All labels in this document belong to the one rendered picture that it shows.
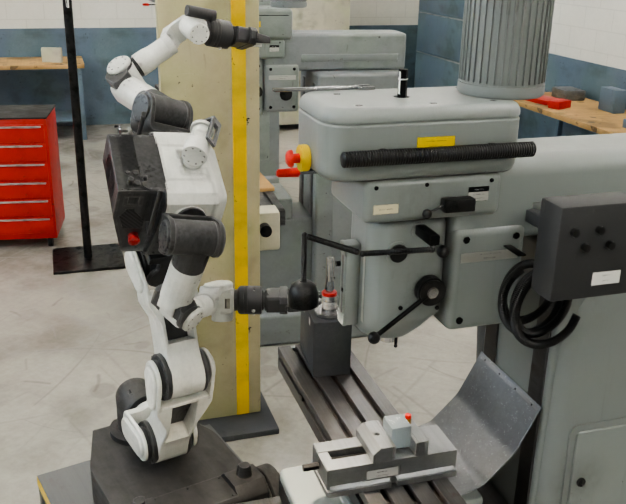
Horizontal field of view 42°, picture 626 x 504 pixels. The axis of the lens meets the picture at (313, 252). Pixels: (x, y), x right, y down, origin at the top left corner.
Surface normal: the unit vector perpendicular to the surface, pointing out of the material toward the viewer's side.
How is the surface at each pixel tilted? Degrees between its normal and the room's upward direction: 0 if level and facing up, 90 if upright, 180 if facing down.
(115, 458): 0
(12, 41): 90
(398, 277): 90
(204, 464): 0
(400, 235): 90
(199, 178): 35
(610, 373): 89
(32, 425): 0
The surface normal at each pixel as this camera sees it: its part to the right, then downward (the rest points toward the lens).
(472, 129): 0.29, 0.34
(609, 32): -0.95, 0.09
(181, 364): 0.47, -0.19
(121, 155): 0.32, -0.59
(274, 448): 0.02, -0.94
